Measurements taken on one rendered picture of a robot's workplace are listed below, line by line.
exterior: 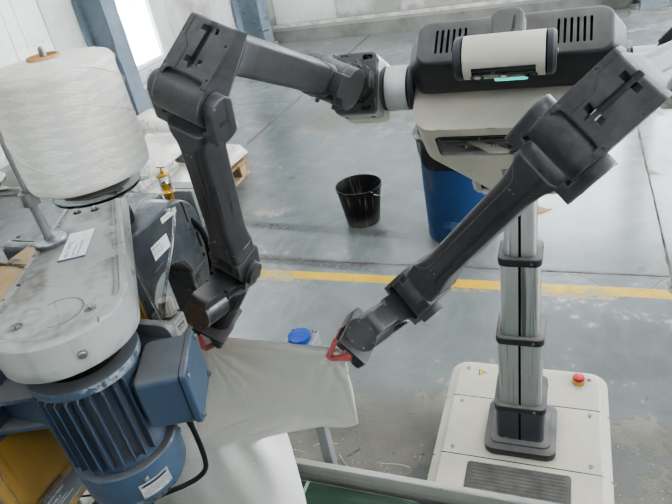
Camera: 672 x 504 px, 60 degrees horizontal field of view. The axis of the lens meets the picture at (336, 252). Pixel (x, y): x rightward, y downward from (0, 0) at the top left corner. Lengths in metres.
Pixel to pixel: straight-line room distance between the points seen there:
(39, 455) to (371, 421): 1.62
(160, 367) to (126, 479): 0.17
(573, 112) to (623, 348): 2.14
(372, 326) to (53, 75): 0.55
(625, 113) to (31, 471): 0.93
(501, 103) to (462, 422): 1.19
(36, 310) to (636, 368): 2.30
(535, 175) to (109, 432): 0.63
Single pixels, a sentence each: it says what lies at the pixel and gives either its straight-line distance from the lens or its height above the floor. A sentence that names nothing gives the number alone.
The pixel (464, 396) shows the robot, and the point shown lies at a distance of 2.15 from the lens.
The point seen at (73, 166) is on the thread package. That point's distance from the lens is 0.79.
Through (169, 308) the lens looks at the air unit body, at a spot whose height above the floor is 1.21.
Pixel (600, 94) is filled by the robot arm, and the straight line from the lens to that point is 0.70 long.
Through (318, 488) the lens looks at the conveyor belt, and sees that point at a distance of 1.81.
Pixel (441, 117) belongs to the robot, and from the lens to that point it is 1.20.
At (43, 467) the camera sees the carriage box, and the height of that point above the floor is 1.13.
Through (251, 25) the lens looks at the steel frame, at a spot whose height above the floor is 0.35.
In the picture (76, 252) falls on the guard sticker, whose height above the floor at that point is 1.42.
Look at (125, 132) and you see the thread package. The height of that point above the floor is 1.59.
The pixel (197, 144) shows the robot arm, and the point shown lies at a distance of 0.81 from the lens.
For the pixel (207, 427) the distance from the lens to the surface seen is 1.40.
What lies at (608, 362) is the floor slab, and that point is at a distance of 2.70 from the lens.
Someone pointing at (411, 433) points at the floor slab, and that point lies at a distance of 2.39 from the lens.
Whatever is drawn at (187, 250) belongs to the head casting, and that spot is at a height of 1.23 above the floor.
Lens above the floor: 1.80
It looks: 31 degrees down
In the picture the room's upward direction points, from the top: 11 degrees counter-clockwise
